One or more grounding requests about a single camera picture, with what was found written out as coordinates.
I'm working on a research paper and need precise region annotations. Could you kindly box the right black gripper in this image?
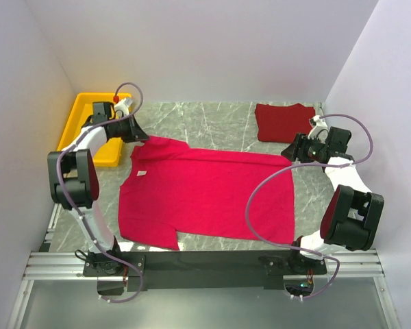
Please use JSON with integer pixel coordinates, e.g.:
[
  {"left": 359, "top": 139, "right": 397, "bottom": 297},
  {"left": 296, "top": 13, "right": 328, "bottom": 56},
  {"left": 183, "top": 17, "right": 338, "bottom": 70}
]
[{"left": 281, "top": 132, "right": 328, "bottom": 164}]

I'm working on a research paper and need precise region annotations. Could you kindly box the yellow plastic tray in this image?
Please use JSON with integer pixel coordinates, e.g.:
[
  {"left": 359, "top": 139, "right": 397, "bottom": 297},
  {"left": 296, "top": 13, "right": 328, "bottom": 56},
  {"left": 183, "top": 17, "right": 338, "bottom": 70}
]
[{"left": 57, "top": 93, "right": 123, "bottom": 167}]

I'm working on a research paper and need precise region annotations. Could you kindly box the bright red t-shirt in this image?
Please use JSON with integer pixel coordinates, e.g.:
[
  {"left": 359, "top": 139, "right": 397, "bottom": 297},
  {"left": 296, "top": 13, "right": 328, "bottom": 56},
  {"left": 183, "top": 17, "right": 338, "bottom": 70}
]
[{"left": 118, "top": 136, "right": 295, "bottom": 250}]

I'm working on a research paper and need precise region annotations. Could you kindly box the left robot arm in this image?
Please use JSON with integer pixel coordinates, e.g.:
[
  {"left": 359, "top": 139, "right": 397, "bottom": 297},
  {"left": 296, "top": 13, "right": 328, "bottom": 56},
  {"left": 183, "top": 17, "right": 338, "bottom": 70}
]
[{"left": 47, "top": 97, "right": 149, "bottom": 276}]

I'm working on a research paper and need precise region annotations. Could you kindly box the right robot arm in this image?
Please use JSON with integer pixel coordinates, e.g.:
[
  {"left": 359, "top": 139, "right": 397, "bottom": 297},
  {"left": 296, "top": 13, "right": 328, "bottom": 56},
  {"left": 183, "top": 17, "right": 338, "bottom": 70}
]
[{"left": 276, "top": 127, "right": 384, "bottom": 275}]

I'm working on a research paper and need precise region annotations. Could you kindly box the folded dark red t-shirt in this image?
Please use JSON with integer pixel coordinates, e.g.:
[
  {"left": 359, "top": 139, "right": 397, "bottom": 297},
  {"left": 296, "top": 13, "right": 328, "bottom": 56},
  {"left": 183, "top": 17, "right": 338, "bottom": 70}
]
[{"left": 254, "top": 103, "right": 316, "bottom": 143}]

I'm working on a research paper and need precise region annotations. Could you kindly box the black base beam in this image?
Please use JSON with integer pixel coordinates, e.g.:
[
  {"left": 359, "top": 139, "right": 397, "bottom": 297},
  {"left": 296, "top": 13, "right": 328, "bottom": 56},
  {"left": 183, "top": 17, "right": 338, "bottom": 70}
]
[{"left": 83, "top": 250, "right": 327, "bottom": 292}]

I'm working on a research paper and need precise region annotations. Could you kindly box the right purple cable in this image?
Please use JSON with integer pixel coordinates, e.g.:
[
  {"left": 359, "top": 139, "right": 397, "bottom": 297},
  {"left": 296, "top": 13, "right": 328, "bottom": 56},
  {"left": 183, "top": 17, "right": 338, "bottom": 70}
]
[{"left": 245, "top": 114, "right": 375, "bottom": 302}]

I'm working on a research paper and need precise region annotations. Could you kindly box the purple cable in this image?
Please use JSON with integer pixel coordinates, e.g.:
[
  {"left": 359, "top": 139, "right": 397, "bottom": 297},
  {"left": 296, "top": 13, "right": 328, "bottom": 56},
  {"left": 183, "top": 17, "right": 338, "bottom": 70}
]
[
  {"left": 55, "top": 82, "right": 147, "bottom": 304},
  {"left": 245, "top": 114, "right": 375, "bottom": 302}
]

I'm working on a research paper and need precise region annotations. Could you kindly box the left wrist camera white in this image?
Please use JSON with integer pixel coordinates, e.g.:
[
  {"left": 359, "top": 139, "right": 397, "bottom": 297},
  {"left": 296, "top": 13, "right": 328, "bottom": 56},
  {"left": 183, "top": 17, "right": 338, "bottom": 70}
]
[{"left": 114, "top": 97, "right": 134, "bottom": 119}]

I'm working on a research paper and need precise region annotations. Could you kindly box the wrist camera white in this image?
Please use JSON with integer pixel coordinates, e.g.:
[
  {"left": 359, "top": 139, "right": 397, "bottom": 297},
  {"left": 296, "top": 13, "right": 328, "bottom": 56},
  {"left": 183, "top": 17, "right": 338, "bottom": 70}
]
[
  {"left": 114, "top": 97, "right": 134, "bottom": 119},
  {"left": 308, "top": 115, "right": 329, "bottom": 139}
]

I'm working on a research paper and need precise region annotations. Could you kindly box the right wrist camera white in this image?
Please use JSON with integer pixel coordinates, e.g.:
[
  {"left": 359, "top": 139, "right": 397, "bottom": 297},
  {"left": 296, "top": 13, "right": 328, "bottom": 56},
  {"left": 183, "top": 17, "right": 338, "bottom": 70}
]
[{"left": 308, "top": 115, "right": 329, "bottom": 139}]

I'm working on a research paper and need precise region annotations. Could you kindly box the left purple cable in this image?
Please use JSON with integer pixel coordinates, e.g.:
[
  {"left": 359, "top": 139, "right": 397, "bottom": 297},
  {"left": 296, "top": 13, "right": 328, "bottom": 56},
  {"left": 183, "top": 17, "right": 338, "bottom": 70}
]
[{"left": 55, "top": 82, "right": 147, "bottom": 304}]

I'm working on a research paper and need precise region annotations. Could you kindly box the aluminium rail frame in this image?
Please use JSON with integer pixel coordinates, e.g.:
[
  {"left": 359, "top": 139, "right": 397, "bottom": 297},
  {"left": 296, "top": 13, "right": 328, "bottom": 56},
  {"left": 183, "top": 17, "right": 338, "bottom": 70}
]
[{"left": 5, "top": 167, "right": 403, "bottom": 329}]

